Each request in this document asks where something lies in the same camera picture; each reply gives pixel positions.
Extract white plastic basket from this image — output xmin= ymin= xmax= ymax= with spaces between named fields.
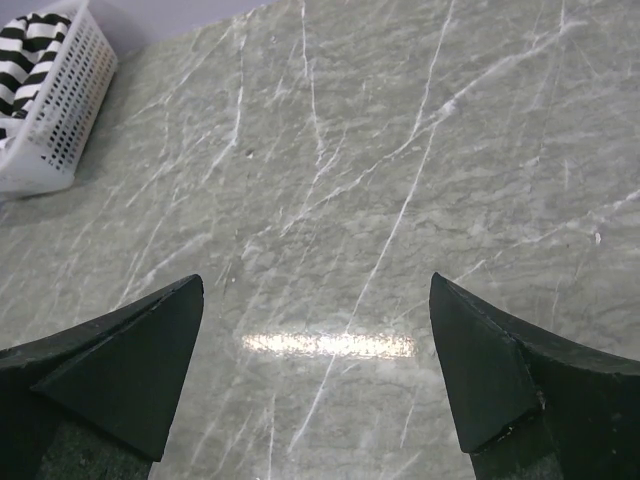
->
xmin=1 ymin=1 xmax=118 ymax=197

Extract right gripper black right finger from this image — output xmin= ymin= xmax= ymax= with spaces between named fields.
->
xmin=430 ymin=274 xmax=639 ymax=479

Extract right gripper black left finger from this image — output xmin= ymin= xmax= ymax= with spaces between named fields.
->
xmin=1 ymin=274 xmax=204 ymax=479

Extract striped tank tops in basket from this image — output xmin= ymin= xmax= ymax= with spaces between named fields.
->
xmin=1 ymin=13 xmax=71 ymax=149

